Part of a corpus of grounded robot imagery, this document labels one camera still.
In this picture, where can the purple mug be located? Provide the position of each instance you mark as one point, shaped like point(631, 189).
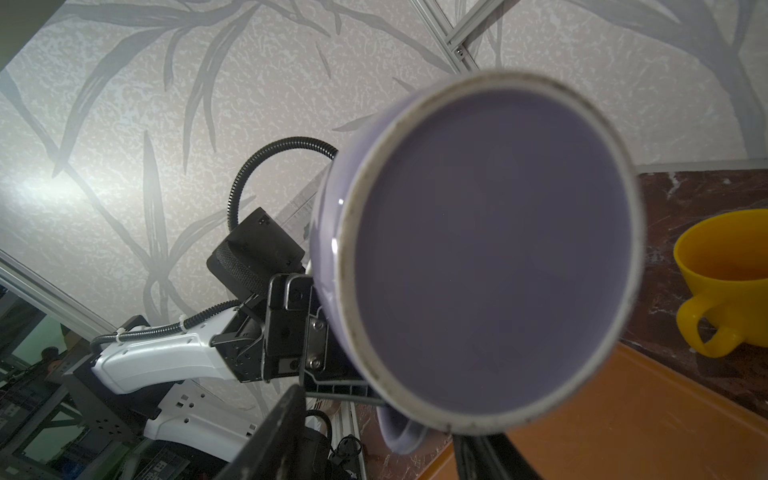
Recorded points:
point(477, 248)

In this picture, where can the yellow mug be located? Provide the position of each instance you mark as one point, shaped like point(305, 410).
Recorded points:
point(723, 260)

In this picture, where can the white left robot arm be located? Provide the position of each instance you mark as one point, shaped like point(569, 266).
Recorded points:
point(144, 381)

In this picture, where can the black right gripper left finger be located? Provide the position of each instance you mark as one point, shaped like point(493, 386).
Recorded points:
point(273, 451)

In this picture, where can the orange plastic tray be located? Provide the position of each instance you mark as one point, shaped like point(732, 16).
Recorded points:
point(638, 419)

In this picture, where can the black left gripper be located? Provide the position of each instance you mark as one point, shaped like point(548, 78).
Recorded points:
point(286, 334)

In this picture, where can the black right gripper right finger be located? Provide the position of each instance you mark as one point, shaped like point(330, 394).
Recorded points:
point(490, 457)

